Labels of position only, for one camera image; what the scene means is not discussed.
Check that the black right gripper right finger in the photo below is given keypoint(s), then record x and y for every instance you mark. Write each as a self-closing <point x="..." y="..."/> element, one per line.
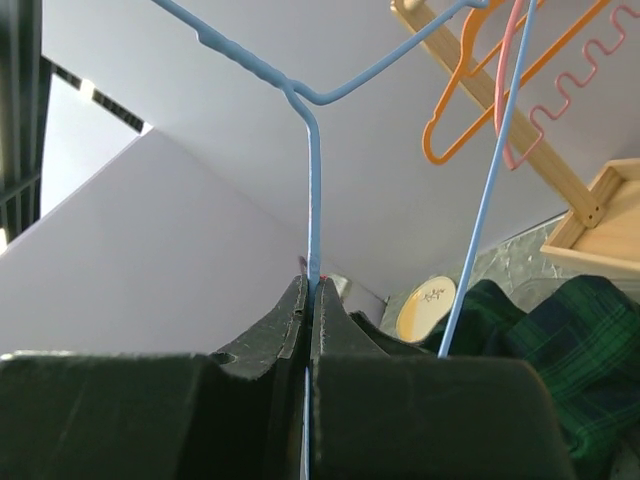
<point x="382" y="409"/>

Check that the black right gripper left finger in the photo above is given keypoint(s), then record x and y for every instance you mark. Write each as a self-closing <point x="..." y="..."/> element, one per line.
<point x="232" y="414"/>

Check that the blue wire hanger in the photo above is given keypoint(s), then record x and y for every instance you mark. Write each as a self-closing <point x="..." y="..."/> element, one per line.
<point x="299" y="95"/>

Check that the wooden clothes rack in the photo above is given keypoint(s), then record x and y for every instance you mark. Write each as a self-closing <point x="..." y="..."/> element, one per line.
<point x="600" y="232"/>

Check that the pink plastic hanger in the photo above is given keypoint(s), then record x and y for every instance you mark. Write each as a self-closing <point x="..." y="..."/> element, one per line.
<point x="502" y="103"/>

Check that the cream round plate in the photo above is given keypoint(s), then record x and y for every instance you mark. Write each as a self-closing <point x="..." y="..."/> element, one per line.
<point x="425" y="308"/>

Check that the green plaid skirt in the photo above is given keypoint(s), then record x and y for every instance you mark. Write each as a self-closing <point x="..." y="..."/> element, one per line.
<point x="583" y="341"/>

